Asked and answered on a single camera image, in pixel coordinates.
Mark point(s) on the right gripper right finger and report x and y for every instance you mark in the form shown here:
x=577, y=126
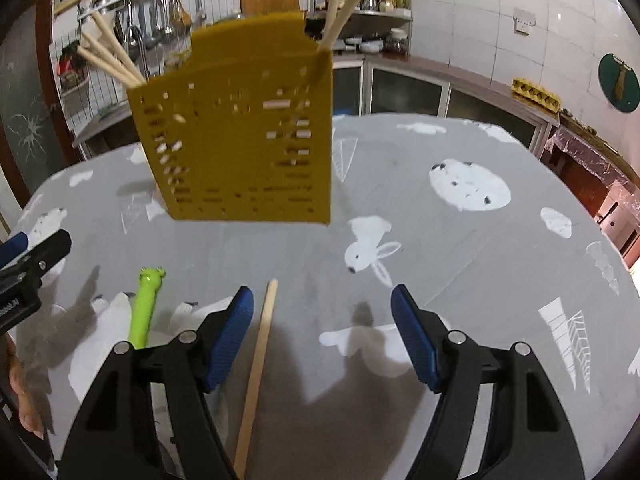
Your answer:
x=528, y=434

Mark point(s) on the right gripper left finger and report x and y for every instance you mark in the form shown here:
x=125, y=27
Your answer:
x=113, y=435

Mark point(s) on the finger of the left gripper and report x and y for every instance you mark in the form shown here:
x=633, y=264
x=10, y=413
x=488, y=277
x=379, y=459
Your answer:
x=41, y=259
x=13, y=248

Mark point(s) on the green frog handle fork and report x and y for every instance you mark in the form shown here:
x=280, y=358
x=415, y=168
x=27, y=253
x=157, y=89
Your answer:
x=150, y=282

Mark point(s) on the wooden chopstick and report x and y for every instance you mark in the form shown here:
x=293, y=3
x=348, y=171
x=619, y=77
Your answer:
x=120, y=52
x=352, y=2
x=330, y=32
x=254, y=381
x=110, y=68
x=109, y=58

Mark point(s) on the kitchen counter cabinets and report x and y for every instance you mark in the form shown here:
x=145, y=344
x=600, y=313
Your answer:
x=377, y=84

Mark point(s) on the person left hand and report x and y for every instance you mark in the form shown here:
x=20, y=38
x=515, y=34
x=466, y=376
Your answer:
x=27, y=412

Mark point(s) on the grey animal print tablecloth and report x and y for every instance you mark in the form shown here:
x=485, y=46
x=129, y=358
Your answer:
x=462, y=214

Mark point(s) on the yellow perforated utensil holder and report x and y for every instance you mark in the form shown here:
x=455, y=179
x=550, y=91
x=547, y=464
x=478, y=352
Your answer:
x=242, y=130

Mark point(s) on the hanging utensil rack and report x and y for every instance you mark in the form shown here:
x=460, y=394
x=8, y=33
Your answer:
x=157, y=27

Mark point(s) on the plastic covered side table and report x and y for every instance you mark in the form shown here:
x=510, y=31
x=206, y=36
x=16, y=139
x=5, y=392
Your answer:
x=599, y=177

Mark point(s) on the yellow egg tray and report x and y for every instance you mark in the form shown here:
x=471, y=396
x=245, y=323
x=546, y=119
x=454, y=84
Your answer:
x=526, y=90

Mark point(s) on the brown frame glass door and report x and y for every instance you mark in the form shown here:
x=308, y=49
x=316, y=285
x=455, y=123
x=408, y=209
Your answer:
x=35, y=140

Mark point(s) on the green round wall board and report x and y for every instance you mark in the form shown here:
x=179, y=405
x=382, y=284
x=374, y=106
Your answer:
x=619, y=83

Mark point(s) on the corner wall shelf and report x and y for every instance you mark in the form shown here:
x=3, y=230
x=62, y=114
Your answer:
x=370, y=20

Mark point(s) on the white wall socket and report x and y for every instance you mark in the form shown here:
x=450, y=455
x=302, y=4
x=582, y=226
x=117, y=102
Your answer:
x=524, y=22

